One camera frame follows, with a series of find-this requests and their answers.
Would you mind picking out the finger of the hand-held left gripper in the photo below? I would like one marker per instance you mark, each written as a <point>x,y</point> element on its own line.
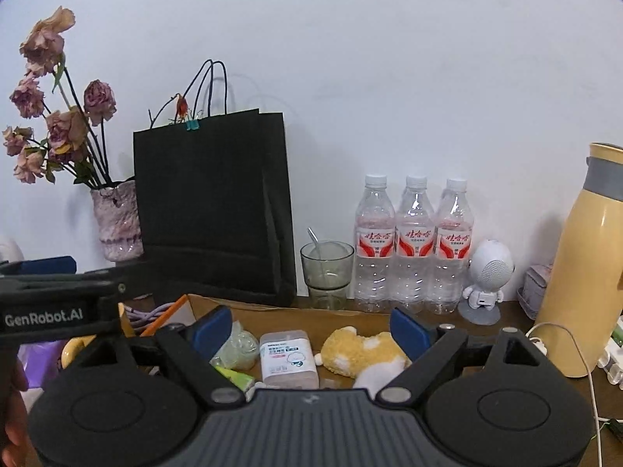
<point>48,265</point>
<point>97,282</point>

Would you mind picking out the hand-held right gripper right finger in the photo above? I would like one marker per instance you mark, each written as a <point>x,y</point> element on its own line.
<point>408,330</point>

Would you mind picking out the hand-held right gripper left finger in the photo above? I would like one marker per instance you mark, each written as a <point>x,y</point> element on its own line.
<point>214,328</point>

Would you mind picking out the green wipes packet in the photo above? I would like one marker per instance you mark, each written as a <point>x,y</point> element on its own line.
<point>236,377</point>

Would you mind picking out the clear cotton bud box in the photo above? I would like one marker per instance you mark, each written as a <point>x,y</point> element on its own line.
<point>287,360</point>

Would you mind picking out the red cardboard box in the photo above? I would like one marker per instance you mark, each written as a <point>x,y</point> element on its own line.
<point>301,321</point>

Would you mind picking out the small grey container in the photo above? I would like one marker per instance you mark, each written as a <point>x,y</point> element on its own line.
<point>534,292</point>

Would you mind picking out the person's left hand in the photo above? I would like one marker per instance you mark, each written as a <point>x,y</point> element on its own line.
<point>17,418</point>

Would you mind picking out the crumpled clear plastic bag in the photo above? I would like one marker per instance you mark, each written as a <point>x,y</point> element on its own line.
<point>238,348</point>

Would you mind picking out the purple tissue box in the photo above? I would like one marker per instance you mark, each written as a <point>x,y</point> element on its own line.
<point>41,365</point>

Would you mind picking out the yellow white plush toy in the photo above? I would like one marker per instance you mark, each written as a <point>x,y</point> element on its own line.
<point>360,355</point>

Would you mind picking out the purple white vase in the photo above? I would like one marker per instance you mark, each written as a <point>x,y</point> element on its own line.
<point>117,224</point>

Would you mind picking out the clear water bottle red label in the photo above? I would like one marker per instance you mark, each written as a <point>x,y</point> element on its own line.
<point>415,253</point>
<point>375,253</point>
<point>453,253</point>

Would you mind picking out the glass cup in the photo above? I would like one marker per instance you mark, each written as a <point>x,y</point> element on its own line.
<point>327,272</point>

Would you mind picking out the white robot figurine speaker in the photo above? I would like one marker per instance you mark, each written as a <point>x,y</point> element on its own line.
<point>489,272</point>

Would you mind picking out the black paper bag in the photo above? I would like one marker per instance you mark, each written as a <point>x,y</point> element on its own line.
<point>209,204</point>

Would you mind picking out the metal spoon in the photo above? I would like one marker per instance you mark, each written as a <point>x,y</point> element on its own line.
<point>315,241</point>

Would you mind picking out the dried pink flowers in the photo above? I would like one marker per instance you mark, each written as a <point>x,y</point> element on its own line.
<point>63,126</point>

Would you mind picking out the yellow thermos bottle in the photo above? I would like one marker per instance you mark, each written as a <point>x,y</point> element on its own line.
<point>579,277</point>

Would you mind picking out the teal binder clip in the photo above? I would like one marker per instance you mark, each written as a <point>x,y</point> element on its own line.
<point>192,125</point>

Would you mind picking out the small clear bottles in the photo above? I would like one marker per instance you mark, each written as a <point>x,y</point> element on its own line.
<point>612,355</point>

